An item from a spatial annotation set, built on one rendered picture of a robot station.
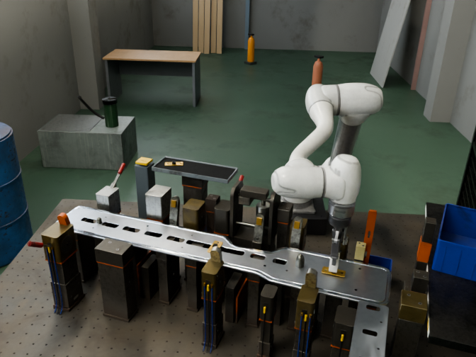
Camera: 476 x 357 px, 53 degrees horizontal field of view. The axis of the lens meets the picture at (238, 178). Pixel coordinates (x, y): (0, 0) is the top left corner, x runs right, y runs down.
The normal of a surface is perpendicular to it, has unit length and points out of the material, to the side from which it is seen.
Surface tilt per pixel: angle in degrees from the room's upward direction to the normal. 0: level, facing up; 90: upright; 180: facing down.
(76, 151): 90
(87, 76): 90
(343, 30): 90
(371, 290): 0
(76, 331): 0
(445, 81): 90
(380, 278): 0
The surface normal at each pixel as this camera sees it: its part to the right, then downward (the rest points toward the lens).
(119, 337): 0.02, -0.90
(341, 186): -0.07, 0.39
